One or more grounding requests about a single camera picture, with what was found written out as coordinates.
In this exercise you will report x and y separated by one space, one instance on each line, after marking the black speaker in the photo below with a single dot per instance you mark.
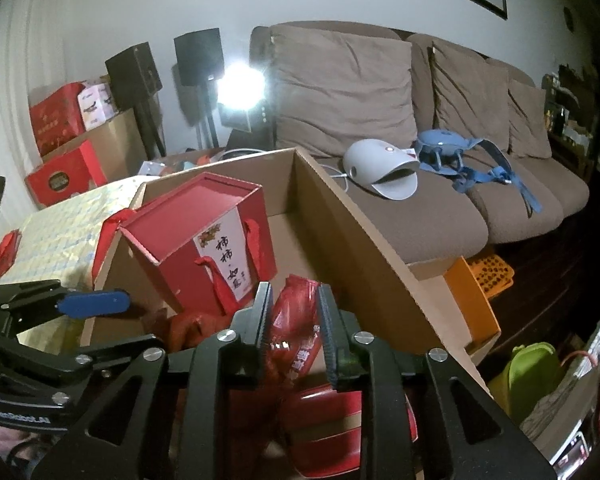
132 77
200 57

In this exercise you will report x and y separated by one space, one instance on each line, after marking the black speaker stand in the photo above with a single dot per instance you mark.
211 120
152 130

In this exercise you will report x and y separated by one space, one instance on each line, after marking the orange plastic basket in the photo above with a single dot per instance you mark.
492 275

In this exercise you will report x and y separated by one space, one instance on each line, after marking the red gift box white label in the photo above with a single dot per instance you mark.
180 245

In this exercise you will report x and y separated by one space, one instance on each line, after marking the white printed box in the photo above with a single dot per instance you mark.
97 105

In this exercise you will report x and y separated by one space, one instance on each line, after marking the newspaper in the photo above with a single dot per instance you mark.
545 405

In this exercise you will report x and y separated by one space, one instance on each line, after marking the bright lamp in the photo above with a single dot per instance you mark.
242 85

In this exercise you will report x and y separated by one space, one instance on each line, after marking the small cardboard box orange side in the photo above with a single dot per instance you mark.
472 305

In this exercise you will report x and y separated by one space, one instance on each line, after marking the red tin gold print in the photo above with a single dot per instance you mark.
325 420

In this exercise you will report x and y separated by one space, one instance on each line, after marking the red gift carton round label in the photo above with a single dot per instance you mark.
65 175

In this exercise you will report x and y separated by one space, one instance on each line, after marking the open box of clutter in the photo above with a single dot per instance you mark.
180 165

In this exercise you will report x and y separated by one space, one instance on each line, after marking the red foil packet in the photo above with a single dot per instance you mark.
295 330

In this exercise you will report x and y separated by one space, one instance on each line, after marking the brown cardboard carton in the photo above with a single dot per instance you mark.
125 140

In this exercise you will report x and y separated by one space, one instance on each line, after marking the small brown sofa cushion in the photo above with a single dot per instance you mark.
527 120

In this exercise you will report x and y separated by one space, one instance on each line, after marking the dark cluttered shelf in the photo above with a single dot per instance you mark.
570 110

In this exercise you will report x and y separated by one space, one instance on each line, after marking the white dome-shaped device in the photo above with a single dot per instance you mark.
370 160

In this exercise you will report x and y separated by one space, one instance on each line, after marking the large cardboard box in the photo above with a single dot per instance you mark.
360 240

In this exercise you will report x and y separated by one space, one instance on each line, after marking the red gift carton gold print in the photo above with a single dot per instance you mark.
55 120

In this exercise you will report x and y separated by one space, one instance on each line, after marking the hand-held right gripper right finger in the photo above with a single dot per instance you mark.
330 330

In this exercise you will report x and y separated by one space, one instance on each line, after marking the white curtain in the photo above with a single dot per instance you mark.
30 60

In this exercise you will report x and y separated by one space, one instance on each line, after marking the black tower appliance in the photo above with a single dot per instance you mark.
260 125

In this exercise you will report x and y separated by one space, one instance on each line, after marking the large brown sofa cushion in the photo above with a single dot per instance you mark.
345 90

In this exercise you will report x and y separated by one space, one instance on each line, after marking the green plastic container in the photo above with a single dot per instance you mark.
530 375

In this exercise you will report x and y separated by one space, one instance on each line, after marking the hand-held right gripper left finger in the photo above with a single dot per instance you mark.
262 320

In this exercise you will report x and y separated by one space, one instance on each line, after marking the yellow plaid tablecloth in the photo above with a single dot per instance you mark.
65 230

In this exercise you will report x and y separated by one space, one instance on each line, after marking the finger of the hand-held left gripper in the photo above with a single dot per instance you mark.
95 304
130 347

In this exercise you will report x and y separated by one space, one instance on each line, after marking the medium brown sofa cushion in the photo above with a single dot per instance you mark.
467 100

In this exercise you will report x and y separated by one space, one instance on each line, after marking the brown sofa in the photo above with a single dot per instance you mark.
430 215

